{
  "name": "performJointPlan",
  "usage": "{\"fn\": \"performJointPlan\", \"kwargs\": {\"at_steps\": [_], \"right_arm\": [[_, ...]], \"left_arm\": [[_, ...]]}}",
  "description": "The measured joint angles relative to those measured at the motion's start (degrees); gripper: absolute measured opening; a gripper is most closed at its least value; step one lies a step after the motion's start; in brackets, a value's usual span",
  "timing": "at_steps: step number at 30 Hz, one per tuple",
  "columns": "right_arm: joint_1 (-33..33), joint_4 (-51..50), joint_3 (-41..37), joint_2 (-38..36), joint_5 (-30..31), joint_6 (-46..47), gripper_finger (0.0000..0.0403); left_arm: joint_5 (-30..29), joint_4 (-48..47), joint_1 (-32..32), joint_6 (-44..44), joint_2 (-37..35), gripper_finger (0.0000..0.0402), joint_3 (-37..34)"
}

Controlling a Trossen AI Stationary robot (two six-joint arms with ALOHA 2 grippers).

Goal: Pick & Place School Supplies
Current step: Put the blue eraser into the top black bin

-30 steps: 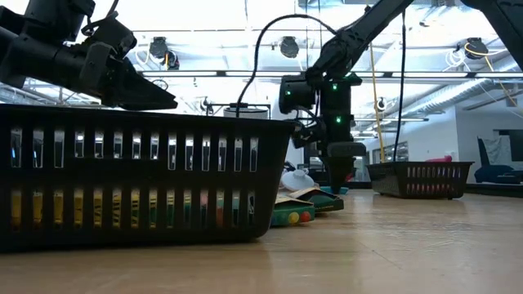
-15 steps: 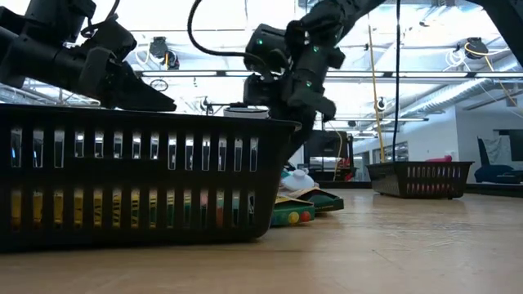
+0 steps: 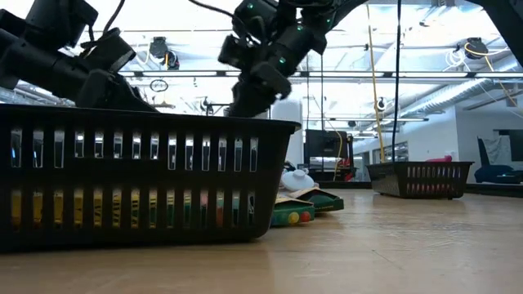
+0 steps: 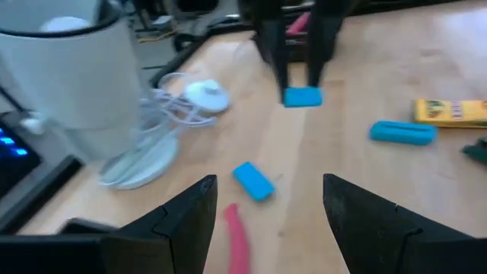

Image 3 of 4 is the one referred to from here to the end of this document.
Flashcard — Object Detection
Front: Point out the blue lounge chair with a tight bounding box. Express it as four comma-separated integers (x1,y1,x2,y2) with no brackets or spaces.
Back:
473,136,523,185

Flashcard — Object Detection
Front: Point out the black equipment cabinet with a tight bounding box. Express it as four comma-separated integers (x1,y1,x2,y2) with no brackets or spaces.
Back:
303,129,355,183

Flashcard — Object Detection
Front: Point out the white round puck device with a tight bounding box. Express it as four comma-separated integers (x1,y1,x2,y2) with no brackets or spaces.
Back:
279,167,316,193

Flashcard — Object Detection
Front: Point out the black slotted plastic basket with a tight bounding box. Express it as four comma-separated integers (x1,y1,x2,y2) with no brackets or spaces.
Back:
365,160,476,200
0,103,302,253

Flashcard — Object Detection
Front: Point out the arm wrist cable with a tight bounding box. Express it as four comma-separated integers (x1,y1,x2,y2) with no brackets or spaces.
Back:
87,0,126,38
391,0,404,163

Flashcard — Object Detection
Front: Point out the left arm wrist cable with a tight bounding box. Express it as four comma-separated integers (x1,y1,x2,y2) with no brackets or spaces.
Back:
87,0,126,38

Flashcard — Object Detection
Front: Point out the yellow hanging cable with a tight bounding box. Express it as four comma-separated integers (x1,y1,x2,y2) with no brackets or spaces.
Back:
364,2,387,164

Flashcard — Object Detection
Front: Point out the right arm wrist cable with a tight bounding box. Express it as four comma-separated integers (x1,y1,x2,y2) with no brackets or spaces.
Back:
391,0,404,163

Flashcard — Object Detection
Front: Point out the yellow crayon box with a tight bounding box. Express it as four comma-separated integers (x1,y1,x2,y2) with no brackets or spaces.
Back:
10,188,257,229
285,186,345,214
269,194,316,229

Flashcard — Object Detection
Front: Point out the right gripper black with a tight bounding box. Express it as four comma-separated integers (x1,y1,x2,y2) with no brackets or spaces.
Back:
219,22,328,119

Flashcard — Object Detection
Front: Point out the white round column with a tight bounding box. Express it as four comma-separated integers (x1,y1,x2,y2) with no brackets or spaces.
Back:
270,99,306,168

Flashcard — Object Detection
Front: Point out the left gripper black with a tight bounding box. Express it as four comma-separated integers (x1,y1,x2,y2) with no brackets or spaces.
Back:
75,27,159,114

